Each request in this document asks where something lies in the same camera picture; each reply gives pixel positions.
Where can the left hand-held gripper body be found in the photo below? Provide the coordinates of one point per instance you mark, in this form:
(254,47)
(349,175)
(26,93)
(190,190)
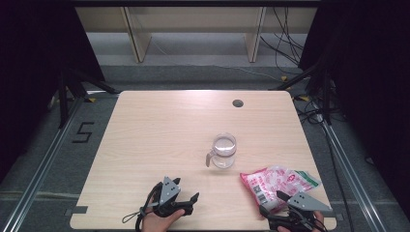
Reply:
(168,190)

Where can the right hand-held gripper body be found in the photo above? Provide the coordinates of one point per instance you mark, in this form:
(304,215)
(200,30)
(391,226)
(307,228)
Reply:
(304,203)

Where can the pink and white plastic packet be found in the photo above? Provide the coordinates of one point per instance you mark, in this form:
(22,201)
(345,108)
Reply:
(274,185)

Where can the person's right hand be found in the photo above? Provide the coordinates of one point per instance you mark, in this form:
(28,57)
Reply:
(319,219)

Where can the person's left hand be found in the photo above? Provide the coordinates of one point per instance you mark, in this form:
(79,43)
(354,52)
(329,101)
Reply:
(158,222)

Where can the yellow tape piece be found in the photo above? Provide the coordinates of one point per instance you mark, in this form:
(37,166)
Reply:
(303,98)
(284,78)
(92,100)

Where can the black metal stand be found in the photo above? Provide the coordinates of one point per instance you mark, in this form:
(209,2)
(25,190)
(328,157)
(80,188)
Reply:
(64,96)
(324,90)

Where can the black curtain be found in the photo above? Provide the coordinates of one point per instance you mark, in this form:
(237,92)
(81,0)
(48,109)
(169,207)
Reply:
(370,80)
(32,64)

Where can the beige wooden shelf unit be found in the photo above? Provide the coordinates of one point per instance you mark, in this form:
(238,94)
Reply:
(138,38)

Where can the aluminium floor rail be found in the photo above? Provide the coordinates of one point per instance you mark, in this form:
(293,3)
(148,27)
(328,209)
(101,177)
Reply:
(351,180)
(38,175)

